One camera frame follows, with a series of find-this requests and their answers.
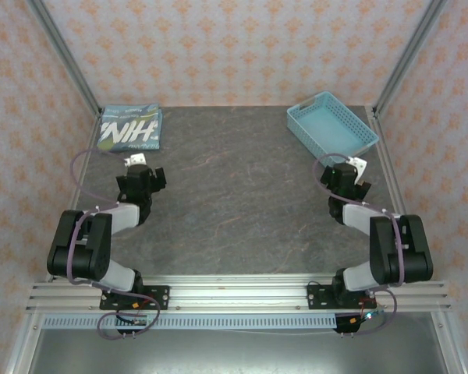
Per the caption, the white slotted cable duct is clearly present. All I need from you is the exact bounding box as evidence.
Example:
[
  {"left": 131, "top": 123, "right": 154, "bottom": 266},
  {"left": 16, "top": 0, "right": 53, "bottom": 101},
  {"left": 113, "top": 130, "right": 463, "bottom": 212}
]
[{"left": 42, "top": 313, "right": 339, "bottom": 330}]

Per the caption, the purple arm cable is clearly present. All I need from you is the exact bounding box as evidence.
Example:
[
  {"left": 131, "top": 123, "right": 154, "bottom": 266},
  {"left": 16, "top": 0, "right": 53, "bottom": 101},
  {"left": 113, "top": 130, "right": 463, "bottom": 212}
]
[
  {"left": 65, "top": 147, "right": 161, "bottom": 340},
  {"left": 311, "top": 152, "right": 410, "bottom": 337}
]

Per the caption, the aluminium cross rail beam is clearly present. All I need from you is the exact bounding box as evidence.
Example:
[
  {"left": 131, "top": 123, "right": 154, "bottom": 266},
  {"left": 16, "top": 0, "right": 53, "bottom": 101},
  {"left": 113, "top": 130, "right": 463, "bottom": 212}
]
[{"left": 26, "top": 272, "right": 453, "bottom": 313}]

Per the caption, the small circuit board green light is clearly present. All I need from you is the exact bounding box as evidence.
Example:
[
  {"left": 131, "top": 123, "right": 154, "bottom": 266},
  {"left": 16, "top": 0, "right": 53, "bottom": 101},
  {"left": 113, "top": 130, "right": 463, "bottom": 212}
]
[{"left": 359, "top": 309, "right": 387, "bottom": 323}]

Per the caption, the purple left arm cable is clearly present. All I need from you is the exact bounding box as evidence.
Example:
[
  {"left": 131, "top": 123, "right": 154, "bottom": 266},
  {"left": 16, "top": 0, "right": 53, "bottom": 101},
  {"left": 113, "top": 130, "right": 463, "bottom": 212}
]
[{"left": 65, "top": 147, "right": 161, "bottom": 340}]

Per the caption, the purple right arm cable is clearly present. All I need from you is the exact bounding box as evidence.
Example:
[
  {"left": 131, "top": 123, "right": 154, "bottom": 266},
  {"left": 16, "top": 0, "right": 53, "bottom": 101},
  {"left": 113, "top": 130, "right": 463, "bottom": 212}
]
[{"left": 311, "top": 152, "right": 410, "bottom": 337}]

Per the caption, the light blue plastic basket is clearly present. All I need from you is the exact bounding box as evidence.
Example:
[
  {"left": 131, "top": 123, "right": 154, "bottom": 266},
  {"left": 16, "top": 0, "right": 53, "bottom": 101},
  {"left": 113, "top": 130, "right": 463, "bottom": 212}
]
[{"left": 285, "top": 91, "right": 380, "bottom": 157}]

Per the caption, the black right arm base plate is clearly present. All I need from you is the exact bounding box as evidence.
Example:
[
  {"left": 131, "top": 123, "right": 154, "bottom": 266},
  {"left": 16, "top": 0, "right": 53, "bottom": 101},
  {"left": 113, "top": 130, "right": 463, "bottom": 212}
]
[{"left": 307, "top": 280, "right": 376, "bottom": 312}]

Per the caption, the aluminium side rail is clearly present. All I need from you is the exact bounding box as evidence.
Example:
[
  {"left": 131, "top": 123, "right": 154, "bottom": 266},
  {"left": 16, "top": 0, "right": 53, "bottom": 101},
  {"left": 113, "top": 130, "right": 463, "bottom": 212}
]
[
  {"left": 368, "top": 107, "right": 431, "bottom": 282},
  {"left": 45, "top": 115, "right": 102, "bottom": 282}
]

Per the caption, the aluminium frame post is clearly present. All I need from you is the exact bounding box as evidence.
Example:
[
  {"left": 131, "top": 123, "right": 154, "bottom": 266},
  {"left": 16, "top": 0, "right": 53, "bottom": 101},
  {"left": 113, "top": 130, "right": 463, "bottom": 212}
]
[
  {"left": 373, "top": 0, "right": 450, "bottom": 118},
  {"left": 26, "top": 0, "right": 103, "bottom": 119}
]

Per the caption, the light blue printed t-shirt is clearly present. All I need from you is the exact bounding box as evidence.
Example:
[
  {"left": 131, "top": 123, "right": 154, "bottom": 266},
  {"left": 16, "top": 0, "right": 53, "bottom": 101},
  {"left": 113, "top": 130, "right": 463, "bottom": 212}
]
[{"left": 96, "top": 102, "right": 165, "bottom": 153}]

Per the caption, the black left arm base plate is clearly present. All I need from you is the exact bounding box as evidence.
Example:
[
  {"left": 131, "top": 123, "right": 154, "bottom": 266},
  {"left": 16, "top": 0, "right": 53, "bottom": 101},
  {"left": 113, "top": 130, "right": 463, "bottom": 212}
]
[{"left": 99, "top": 285, "right": 171, "bottom": 312}]

